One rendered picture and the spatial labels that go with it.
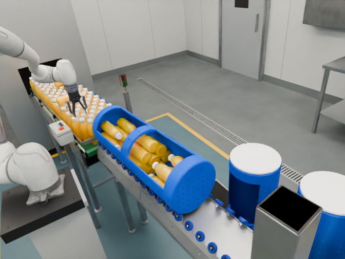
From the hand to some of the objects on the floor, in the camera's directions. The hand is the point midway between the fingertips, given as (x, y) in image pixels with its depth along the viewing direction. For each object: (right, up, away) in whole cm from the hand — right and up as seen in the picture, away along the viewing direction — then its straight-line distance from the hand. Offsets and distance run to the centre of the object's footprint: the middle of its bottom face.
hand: (80, 115), depth 189 cm
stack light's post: (+37, -69, +97) cm, 125 cm away
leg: (+31, -102, +44) cm, 116 cm away
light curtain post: (+99, -164, -68) cm, 203 cm away
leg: (+42, -97, +51) cm, 118 cm away
